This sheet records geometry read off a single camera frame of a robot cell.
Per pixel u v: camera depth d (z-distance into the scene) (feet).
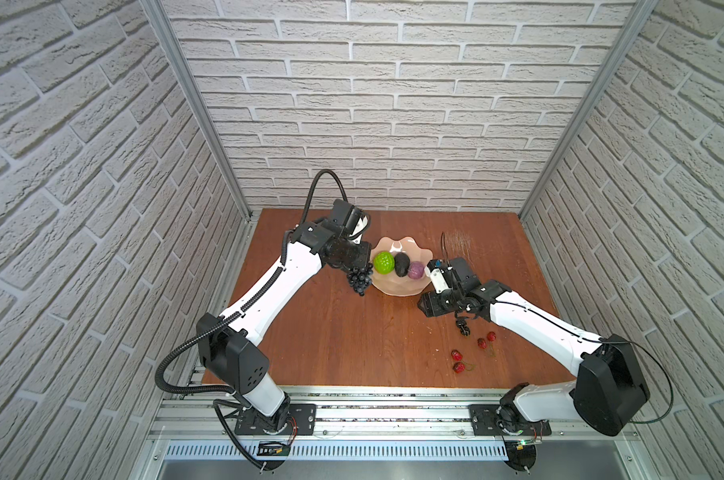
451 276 2.16
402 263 3.23
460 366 2.66
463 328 2.88
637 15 2.29
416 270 3.12
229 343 1.35
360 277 2.57
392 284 3.21
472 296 1.99
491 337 2.81
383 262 3.18
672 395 1.45
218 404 2.28
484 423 2.40
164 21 2.33
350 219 1.97
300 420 2.40
